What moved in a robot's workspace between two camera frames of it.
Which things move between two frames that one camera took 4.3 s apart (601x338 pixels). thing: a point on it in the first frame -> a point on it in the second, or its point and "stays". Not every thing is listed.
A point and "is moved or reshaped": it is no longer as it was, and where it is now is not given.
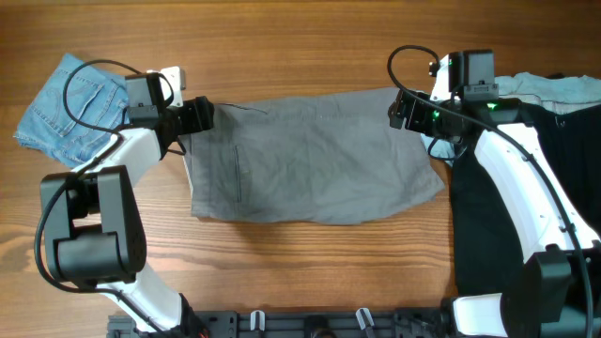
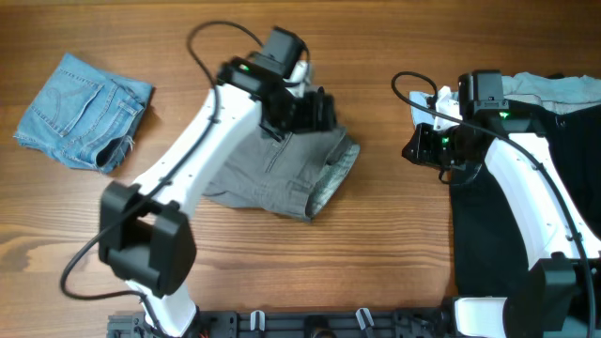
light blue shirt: (549, 93) stays
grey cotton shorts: (317, 160) is moved or reshaped
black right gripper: (416, 119) -> (422, 152)
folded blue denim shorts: (76, 109) stays
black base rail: (434, 322) stays
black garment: (487, 251) stays
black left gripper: (199, 111) -> (311, 120)
